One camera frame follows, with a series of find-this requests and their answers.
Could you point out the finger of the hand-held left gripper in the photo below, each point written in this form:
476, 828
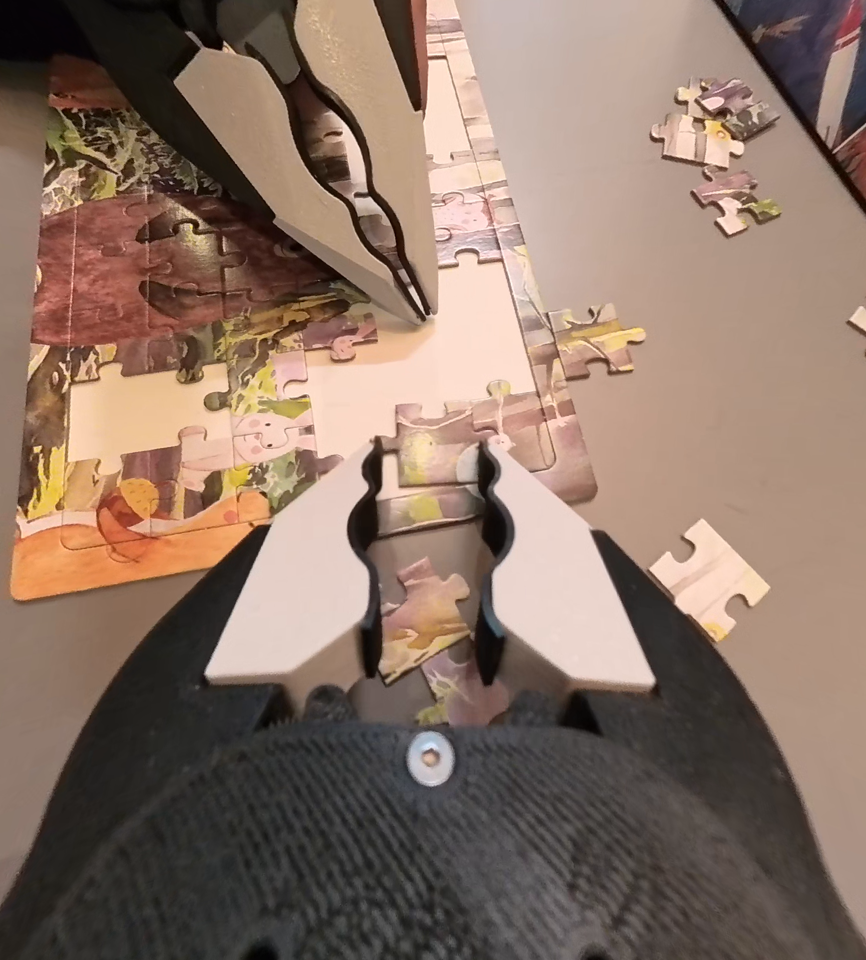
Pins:
252, 150
373, 112

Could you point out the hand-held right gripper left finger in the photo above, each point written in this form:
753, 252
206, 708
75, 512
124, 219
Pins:
290, 600

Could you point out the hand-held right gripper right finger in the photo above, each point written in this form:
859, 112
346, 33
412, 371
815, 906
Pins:
560, 600

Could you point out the purple orange jigsaw piece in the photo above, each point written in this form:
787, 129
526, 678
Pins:
425, 615

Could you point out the partly assembled jigsaw puzzle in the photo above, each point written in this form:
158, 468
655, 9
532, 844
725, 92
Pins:
102, 285

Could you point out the illustrated puzzle box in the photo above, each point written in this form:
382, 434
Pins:
853, 90

